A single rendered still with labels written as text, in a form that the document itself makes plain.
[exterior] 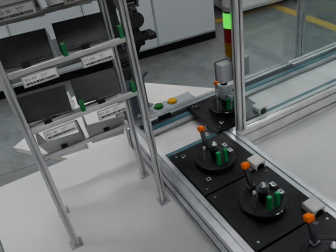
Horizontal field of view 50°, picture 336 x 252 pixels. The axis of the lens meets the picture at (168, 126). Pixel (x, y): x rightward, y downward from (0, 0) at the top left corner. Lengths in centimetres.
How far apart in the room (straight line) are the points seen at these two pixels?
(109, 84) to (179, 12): 360
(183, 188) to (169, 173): 9
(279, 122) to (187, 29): 330
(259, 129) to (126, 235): 65
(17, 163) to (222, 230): 251
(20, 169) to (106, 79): 229
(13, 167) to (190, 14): 273
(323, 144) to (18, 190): 121
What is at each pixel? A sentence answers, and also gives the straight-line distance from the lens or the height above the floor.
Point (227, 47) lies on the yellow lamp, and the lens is 127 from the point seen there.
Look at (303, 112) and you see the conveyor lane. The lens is 162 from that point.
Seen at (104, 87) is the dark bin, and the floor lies 133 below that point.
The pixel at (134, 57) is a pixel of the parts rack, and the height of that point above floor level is 141.
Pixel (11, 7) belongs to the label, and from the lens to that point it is 89.
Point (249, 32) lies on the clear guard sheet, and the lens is 127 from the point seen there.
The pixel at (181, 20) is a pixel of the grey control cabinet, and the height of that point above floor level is 35.
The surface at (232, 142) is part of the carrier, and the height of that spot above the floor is 97.
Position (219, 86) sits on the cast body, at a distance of 147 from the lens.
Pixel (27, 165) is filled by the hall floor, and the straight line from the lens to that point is 328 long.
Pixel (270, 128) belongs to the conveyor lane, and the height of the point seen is 91.
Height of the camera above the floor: 179
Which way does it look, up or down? 34 degrees down
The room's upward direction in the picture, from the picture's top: 10 degrees counter-clockwise
